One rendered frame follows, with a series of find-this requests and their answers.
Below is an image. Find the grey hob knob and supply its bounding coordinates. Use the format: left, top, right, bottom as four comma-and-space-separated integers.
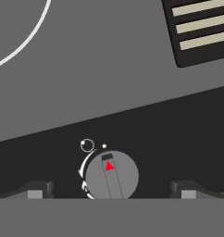
85, 150, 140, 200

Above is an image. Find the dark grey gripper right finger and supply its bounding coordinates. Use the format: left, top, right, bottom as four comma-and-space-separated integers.
169, 180, 224, 200

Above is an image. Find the grey hob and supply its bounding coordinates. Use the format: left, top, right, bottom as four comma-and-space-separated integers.
0, 0, 224, 200

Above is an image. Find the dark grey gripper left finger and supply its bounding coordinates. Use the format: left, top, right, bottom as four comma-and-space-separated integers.
0, 180, 55, 200

